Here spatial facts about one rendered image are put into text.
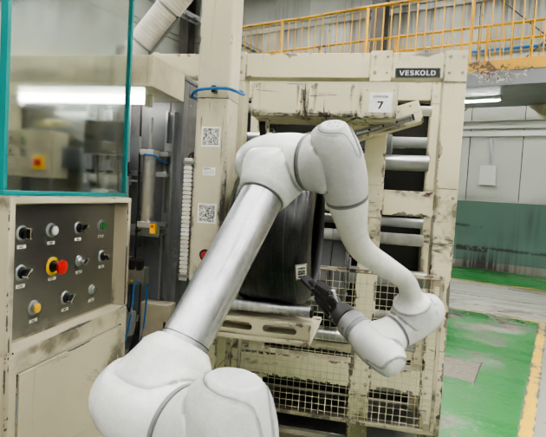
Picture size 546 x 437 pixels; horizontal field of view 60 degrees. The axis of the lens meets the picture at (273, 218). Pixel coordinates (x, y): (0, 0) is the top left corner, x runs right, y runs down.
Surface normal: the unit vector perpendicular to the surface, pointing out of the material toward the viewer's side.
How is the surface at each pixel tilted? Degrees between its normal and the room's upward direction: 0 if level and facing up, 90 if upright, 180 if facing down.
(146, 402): 46
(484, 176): 90
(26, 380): 90
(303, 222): 81
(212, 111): 90
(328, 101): 90
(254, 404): 60
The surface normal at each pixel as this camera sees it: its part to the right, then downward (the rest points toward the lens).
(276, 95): -0.22, 0.04
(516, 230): -0.51, 0.01
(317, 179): -0.40, 0.53
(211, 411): -0.26, -0.46
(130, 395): -0.38, -0.64
